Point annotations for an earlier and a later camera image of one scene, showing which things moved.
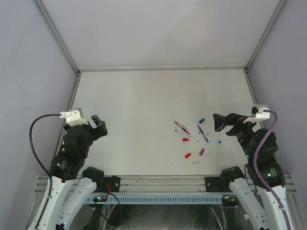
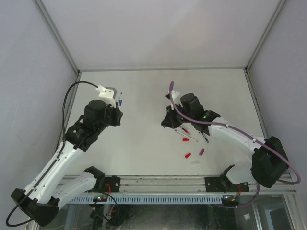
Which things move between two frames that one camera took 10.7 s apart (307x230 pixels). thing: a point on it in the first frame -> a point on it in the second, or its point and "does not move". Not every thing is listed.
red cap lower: x=187 y=155 does not move
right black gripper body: x=231 y=122 -> x=171 y=118
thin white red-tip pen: x=185 y=135 does not move
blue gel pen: x=203 y=133 does not move
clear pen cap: x=195 y=162 does not move
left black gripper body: x=96 y=129 -> x=117 y=115
